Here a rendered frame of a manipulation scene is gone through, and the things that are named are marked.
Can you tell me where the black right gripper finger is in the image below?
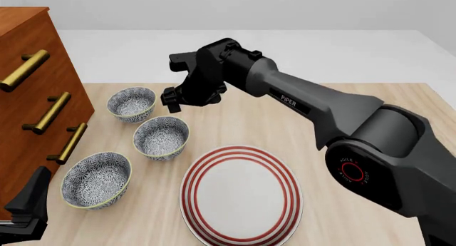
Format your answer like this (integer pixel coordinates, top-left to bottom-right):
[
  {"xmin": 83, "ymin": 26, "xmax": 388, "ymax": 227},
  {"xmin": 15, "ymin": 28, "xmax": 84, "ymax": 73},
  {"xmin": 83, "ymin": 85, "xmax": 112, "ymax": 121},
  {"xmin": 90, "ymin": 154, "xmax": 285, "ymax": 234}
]
[{"xmin": 160, "ymin": 86, "xmax": 182, "ymax": 113}]

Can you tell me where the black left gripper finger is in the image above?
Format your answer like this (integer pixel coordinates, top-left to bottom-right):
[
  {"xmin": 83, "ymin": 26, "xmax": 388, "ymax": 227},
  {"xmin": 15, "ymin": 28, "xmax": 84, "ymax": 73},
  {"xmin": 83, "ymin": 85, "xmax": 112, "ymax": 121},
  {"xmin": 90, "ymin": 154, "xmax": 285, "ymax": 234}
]
[{"xmin": 4, "ymin": 165, "xmax": 51, "ymax": 218}]

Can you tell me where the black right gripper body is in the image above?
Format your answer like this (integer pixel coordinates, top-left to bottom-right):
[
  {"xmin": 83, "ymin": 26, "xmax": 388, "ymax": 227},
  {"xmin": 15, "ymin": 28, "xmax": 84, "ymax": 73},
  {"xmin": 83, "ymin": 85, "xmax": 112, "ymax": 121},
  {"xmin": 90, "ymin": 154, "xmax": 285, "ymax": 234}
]
[{"xmin": 176, "ymin": 73, "xmax": 228, "ymax": 107}]

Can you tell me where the medium patterned bowl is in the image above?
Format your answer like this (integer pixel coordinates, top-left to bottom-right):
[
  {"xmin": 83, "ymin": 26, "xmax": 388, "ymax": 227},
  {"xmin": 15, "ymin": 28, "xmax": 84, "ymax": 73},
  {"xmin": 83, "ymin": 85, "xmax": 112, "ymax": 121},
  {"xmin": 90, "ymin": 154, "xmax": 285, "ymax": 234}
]
[{"xmin": 133, "ymin": 116, "xmax": 190, "ymax": 162}]

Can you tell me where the medium brass cabinet handle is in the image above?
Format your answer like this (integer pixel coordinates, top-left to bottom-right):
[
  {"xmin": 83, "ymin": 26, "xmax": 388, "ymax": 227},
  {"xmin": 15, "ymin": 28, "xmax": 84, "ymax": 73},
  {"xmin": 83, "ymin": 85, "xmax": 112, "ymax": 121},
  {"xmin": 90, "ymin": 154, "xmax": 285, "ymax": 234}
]
[{"xmin": 21, "ymin": 91, "xmax": 73, "ymax": 135}]

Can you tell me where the wooden cabinet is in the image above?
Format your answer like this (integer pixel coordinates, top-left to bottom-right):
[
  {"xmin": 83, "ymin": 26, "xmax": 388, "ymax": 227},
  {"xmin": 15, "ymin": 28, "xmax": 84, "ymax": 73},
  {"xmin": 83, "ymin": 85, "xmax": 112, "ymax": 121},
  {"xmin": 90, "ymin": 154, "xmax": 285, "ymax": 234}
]
[{"xmin": 0, "ymin": 6, "xmax": 95, "ymax": 220}]

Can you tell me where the small brass cabinet handle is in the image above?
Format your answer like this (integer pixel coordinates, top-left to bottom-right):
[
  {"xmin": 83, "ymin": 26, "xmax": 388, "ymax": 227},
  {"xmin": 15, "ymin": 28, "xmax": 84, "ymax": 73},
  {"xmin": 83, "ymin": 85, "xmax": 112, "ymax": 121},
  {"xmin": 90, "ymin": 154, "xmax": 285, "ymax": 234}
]
[{"xmin": 46, "ymin": 122, "xmax": 88, "ymax": 165}]

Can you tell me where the small patterned bowl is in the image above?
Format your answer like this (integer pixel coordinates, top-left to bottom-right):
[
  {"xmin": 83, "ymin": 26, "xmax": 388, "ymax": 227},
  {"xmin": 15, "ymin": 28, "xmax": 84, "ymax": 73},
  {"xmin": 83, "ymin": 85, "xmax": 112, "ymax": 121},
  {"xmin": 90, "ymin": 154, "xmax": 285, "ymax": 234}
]
[{"xmin": 106, "ymin": 86, "xmax": 157, "ymax": 124}]

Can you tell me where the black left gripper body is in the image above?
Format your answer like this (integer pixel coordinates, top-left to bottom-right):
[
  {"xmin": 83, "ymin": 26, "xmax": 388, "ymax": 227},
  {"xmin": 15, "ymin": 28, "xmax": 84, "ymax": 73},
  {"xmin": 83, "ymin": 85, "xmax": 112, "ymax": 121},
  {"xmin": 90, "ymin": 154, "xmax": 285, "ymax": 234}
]
[{"xmin": 0, "ymin": 216, "xmax": 48, "ymax": 243}]

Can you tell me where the white plate with red rings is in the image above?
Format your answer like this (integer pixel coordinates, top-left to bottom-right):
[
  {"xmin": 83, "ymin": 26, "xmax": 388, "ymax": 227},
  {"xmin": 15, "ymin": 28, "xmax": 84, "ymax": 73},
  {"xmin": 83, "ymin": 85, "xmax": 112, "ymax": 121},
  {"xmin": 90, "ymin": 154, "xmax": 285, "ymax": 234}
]
[{"xmin": 179, "ymin": 145, "xmax": 304, "ymax": 246}]

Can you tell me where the large brass cabinet handle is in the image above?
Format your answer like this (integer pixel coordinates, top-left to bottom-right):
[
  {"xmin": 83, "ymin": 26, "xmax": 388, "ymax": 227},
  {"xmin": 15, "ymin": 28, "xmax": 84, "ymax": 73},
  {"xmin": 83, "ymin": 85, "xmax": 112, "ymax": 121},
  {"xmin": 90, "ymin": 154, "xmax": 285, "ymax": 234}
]
[{"xmin": 0, "ymin": 49, "xmax": 51, "ymax": 93}]

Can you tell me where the large patterned bowl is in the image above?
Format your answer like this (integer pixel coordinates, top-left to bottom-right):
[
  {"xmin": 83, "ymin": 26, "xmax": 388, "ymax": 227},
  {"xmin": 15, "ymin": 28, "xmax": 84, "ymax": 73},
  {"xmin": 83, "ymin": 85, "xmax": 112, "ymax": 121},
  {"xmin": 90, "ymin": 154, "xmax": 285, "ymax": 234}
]
[{"xmin": 61, "ymin": 151, "xmax": 133, "ymax": 211}]

